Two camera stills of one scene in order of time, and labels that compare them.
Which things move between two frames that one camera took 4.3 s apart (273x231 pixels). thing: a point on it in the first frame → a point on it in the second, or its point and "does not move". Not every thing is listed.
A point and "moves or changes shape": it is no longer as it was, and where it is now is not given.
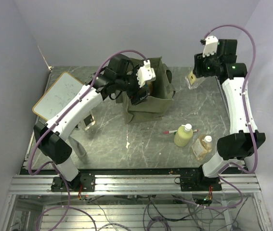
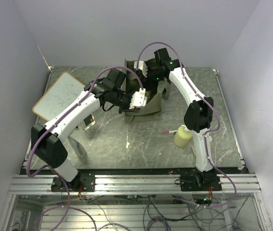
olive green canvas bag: (153, 107) moves or changes shape
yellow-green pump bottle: (183, 134) does not move
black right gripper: (198, 69) → (148, 77)
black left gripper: (134, 96) → (121, 109)
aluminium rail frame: (136, 185) does not move
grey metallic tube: (77, 147) does not move
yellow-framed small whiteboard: (58, 94) does not move
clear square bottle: (89, 121) does not move
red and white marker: (175, 130) does not move
